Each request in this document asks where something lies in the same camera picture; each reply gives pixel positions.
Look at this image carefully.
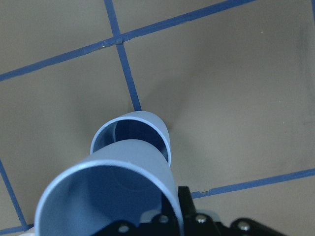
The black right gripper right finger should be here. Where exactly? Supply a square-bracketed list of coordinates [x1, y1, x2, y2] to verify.
[178, 186, 285, 236]

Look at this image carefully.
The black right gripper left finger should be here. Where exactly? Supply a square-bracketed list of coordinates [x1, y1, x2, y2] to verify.
[94, 194, 180, 236]

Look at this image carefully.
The blue cup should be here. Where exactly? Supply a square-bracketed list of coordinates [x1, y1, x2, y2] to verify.
[90, 111, 171, 165]
[34, 139, 184, 236]

